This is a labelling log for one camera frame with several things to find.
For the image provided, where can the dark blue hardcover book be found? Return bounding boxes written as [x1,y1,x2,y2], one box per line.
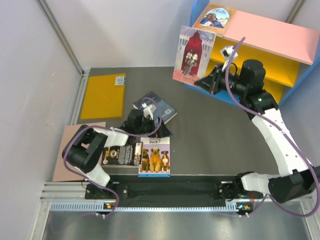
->
[132,91,178,124]

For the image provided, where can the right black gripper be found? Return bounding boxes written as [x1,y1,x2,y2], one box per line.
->
[194,63,248,97]

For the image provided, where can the pink file folder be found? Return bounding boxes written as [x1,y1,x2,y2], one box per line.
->
[52,121,107,182]

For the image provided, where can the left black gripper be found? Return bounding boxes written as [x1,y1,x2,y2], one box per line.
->
[135,116,173,139]

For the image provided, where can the orange Othello book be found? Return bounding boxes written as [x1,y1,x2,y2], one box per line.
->
[192,3,237,37]

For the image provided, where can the colourful wooden bookshelf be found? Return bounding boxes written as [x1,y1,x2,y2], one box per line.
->
[184,0,320,119]

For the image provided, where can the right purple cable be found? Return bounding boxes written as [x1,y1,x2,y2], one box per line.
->
[224,36,320,218]

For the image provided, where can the yellow file folder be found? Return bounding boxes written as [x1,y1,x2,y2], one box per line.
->
[80,73,126,120]

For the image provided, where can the aluminium frame rail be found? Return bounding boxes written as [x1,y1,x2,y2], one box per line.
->
[39,180,314,213]

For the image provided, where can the red castle picture book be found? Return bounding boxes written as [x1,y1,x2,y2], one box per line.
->
[172,26,216,86]

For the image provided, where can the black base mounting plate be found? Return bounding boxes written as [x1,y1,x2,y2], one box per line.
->
[85,175,262,203]

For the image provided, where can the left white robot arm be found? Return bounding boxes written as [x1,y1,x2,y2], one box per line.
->
[61,109,172,199]

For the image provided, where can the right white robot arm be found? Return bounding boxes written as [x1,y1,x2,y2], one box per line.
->
[194,59,320,203]

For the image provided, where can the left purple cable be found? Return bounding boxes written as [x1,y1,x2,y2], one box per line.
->
[62,97,163,218]

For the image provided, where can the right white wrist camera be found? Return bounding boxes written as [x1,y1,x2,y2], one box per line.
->
[220,45,238,62]

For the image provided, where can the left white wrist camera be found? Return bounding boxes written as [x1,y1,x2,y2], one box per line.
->
[141,102,157,120]

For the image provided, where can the black paperback book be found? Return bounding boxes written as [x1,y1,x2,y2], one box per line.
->
[101,142,143,167]

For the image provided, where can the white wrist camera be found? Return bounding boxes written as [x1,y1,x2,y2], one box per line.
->
[141,102,157,120]
[220,45,238,62]

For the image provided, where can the purple cable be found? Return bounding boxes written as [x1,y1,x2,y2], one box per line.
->
[62,97,163,218]
[224,36,320,218]

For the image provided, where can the purple dog book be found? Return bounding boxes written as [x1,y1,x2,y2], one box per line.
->
[138,137,171,178]

